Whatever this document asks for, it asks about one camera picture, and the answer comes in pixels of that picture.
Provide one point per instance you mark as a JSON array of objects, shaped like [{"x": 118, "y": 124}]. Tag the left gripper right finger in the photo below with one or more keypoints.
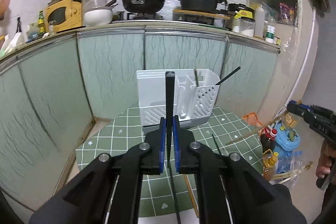
[{"x": 184, "y": 159}]

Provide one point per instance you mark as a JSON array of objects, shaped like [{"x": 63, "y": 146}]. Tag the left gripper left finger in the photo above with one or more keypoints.
[{"x": 155, "y": 155}]

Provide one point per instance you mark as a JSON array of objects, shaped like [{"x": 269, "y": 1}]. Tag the dark green chopstick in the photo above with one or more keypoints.
[
  {"x": 218, "y": 149},
  {"x": 178, "y": 217},
  {"x": 169, "y": 90},
  {"x": 228, "y": 76}
]

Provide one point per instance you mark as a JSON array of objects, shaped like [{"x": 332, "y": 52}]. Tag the right hand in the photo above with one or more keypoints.
[{"x": 324, "y": 162}]

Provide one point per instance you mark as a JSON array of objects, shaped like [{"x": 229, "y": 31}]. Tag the green checked table mat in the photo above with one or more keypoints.
[{"x": 221, "y": 133}]

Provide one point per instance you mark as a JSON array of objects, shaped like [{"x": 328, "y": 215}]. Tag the blue plastic container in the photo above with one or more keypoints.
[{"x": 287, "y": 140}]

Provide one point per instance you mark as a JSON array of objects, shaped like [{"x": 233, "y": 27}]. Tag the clear plastic water bottle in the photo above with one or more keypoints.
[{"x": 293, "y": 160}]

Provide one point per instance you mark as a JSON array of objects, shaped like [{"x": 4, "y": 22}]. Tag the dark sauce bottle red cap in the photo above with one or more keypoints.
[{"x": 267, "y": 139}]

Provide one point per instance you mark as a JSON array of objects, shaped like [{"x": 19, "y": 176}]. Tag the orange plastic bag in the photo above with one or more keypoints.
[{"x": 252, "y": 119}]

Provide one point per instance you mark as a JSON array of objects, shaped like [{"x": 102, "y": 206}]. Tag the white plastic utensil holder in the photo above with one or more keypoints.
[{"x": 193, "y": 105}]

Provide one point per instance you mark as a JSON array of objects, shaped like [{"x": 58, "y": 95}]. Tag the green label white bottle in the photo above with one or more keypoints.
[{"x": 269, "y": 35}]

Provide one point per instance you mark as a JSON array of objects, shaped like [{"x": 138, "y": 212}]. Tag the white squeeze bottle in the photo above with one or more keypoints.
[{"x": 259, "y": 22}]

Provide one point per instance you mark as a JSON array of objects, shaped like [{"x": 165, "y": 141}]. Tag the clear jar black lid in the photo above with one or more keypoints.
[{"x": 244, "y": 23}]

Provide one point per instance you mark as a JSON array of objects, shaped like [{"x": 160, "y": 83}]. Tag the wooden cutting board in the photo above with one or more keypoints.
[{"x": 206, "y": 14}]

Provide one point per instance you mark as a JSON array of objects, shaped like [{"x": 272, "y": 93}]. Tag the white ceramic bowl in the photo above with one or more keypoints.
[{"x": 98, "y": 17}]

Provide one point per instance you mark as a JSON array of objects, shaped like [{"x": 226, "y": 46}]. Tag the black frying pan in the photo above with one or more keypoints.
[{"x": 143, "y": 6}]

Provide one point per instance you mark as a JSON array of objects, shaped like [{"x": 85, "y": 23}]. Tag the black cooking pot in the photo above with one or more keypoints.
[{"x": 209, "y": 6}]

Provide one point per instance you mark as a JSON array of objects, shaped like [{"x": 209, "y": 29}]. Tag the yellow microwave oven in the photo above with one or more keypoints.
[{"x": 65, "y": 14}]

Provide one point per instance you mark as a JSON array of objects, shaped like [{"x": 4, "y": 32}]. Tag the green glass bottle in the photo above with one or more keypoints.
[{"x": 41, "y": 22}]

